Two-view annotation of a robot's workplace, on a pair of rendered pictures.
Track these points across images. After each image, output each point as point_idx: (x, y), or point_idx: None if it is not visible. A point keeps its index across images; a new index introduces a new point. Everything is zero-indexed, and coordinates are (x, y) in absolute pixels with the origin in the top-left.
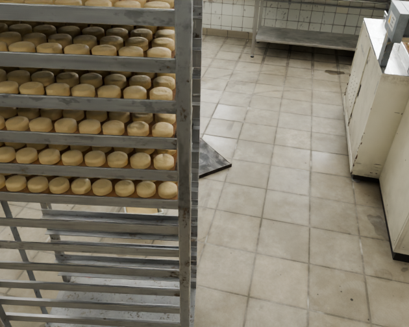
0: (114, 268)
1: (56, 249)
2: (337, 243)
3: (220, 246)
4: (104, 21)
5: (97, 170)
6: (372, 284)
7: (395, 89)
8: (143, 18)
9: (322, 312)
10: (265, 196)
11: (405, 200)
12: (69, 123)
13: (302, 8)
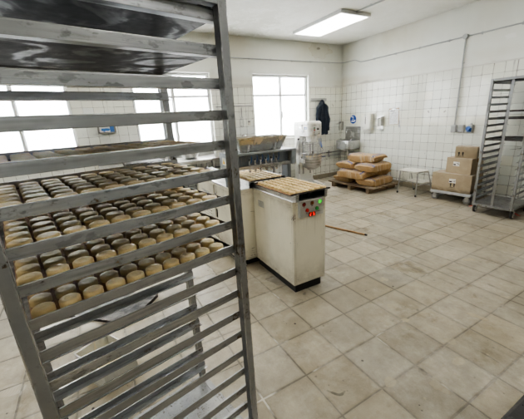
0: (193, 335)
1: (144, 342)
2: (263, 301)
3: (193, 347)
4: (183, 120)
5: (179, 239)
6: (297, 309)
7: (244, 198)
8: (204, 116)
9: (287, 340)
10: (199, 301)
11: (285, 252)
12: (145, 211)
13: None
